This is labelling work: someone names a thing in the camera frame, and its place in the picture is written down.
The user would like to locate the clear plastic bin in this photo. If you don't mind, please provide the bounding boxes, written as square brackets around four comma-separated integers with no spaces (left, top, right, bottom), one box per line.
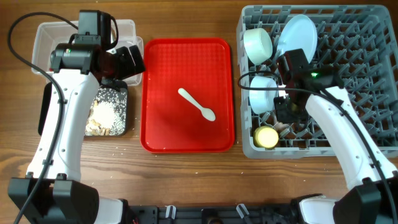
[32,19,144,75]

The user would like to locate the red plastic tray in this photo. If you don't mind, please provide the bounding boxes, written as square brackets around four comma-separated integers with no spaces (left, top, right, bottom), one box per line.
[140,38,235,154]

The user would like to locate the rice and food scraps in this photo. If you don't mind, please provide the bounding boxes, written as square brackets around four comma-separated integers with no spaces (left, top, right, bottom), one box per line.
[84,88,127,136]

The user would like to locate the grey dishwasher rack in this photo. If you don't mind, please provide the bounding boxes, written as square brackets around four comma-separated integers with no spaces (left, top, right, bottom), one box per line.
[236,5,397,159]

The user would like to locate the yellow plastic cup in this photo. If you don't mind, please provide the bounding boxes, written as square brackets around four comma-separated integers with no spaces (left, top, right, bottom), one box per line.
[253,126,279,149]

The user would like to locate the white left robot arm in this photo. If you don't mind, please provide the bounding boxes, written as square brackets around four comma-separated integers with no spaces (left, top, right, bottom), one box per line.
[8,10,145,223]

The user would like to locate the white plastic fork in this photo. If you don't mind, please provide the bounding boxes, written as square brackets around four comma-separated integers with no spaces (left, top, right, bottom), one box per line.
[274,122,290,133]

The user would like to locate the green bowl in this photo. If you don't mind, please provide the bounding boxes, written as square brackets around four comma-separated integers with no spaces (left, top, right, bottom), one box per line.
[243,28,273,65]

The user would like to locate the white plastic spoon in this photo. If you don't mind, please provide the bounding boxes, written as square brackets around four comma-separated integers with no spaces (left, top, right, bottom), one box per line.
[178,88,216,121]

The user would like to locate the black tray bin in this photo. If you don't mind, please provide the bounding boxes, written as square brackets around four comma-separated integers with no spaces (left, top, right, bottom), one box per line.
[37,80,129,138]

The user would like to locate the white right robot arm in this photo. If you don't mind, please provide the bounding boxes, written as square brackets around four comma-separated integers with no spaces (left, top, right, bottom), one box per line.
[274,49,397,223]

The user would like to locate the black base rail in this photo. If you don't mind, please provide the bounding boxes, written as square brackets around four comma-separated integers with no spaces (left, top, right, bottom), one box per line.
[71,203,346,224]

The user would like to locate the light blue bowl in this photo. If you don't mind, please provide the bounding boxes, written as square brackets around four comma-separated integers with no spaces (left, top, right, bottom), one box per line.
[249,77,277,114]

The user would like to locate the light blue plate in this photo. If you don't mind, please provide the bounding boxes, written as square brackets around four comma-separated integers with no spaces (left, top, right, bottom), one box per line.
[277,14,318,63]

